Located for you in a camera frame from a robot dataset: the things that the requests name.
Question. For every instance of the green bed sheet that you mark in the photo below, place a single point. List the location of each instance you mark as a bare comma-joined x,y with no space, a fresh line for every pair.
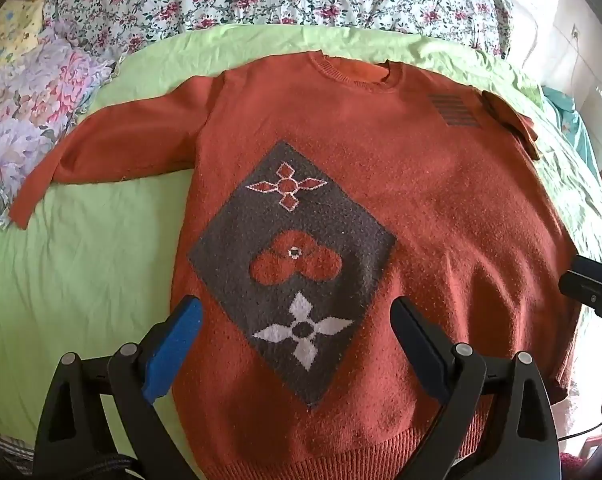
81,270

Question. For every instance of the wall power outlet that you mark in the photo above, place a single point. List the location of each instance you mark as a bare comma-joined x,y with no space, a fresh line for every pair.
576,31

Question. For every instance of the striped mattress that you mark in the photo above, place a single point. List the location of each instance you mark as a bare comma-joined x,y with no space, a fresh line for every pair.
11,445

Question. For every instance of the yellow printed cloth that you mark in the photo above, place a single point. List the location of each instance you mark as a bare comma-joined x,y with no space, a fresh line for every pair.
11,30

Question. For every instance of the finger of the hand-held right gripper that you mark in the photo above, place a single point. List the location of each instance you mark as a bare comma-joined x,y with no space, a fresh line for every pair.
593,285

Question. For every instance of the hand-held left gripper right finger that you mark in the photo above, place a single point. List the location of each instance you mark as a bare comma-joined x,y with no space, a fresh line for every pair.
421,355

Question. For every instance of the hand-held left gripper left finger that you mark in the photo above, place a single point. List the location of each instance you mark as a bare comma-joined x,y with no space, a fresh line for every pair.
176,345

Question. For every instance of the teal cloth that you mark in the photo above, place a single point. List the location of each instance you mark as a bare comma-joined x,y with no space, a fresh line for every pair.
573,120

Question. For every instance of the pastel floral ruffled cloth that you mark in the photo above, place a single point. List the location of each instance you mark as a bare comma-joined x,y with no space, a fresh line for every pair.
31,105

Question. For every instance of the orange knit sweater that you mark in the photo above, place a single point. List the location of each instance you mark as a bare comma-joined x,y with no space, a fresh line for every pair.
431,185

